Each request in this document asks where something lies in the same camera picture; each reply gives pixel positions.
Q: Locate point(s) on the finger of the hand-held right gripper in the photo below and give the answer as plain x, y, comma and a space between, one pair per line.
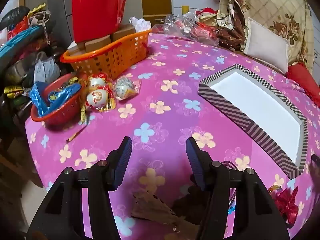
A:
315, 162

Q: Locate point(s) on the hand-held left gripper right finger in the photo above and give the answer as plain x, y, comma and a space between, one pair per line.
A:
193, 160

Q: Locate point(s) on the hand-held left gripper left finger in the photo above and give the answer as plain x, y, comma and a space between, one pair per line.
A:
122, 160

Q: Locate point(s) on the red sequin bow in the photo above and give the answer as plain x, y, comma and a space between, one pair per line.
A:
286, 202

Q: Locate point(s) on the burlap bow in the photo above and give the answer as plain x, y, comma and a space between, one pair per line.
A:
152, 210

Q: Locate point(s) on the striped cardboard box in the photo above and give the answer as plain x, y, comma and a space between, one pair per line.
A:
262, 115

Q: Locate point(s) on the yellow measuring tape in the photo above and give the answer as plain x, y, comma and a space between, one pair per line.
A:
82, 112

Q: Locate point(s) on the red and white decorated egg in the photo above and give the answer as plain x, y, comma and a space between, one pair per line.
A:
97, 82
97, 99

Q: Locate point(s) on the grey printed decorated egg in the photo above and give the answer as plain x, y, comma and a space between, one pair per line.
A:
125, 88

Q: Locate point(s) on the red plastic colander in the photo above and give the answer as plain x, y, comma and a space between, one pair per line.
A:
60, 116

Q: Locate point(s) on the red pillow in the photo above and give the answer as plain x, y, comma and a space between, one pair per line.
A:
305, 80

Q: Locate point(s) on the pink floral blanket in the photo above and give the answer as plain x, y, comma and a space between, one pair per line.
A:
170, 62

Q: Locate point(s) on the orange plastic basket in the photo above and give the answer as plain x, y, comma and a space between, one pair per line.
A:
112, 57

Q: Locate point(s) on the blue plastic bag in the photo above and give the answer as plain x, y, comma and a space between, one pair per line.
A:
37, 97

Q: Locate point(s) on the brown cardboard box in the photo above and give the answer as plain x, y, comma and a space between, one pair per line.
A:
123, 33
97, 44

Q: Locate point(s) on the grey plastic bag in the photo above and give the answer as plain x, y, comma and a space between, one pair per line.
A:
46, 68

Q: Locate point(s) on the red wrapped packet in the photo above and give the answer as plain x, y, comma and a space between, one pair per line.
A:
203, 33

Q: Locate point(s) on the white pillow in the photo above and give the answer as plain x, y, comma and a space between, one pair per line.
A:
267, 45

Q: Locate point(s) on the clear plastic bag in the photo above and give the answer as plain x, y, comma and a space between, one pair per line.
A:
175, 26

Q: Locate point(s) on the white crumpled paper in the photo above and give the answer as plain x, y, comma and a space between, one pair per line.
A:
140, 23

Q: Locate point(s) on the plush doll with red hat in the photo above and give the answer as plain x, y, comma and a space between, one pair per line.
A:
207, 13

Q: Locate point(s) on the red paper bag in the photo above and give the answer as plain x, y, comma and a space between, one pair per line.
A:
95, 12

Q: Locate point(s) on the blue plastic item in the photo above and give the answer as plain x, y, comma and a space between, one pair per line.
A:
17, 41

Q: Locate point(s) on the brown floral quilt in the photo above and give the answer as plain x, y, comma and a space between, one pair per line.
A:
275, 5

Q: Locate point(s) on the black bag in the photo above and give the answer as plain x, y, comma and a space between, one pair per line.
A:
13, 16

